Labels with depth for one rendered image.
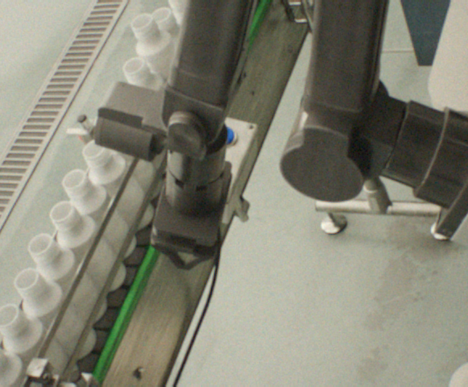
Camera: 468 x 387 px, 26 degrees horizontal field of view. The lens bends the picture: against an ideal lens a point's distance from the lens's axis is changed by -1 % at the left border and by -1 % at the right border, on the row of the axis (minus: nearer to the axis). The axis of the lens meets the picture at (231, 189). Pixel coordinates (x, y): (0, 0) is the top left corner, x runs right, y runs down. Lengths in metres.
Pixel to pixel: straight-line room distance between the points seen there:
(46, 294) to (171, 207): 0.39
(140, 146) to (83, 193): 0.50
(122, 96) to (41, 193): 2.38
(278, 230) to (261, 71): 1.04
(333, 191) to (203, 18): 0.19
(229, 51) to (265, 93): 1.04
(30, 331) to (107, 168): 0.28
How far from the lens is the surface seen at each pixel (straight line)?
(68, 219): 1.43
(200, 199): 1.03
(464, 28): 1.12
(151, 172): 1.60
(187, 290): 1.66
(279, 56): 1.95
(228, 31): 0.84
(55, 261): 1.43
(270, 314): 2.69
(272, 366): 2.60
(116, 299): 1.53
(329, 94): 0.85
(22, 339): 1.38
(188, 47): 0.87
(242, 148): 1.48
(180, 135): 0.92
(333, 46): 0.82
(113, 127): 0.99
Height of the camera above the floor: 2.10
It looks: 44 degrees down
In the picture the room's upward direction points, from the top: 27 degrees counter-clockwise
